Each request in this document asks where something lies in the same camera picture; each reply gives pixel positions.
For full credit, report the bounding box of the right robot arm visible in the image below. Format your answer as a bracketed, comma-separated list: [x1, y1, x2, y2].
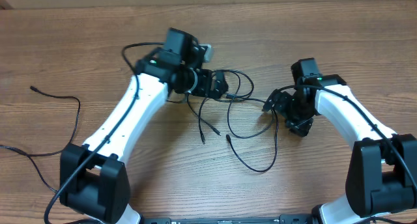
[263, 58, 416, 223]

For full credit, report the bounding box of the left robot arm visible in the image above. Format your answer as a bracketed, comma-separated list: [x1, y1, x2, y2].
[50, 28, 228, 223]

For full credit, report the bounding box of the black usb cable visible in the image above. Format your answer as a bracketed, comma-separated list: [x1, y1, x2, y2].
[187, 69, 255, 145]

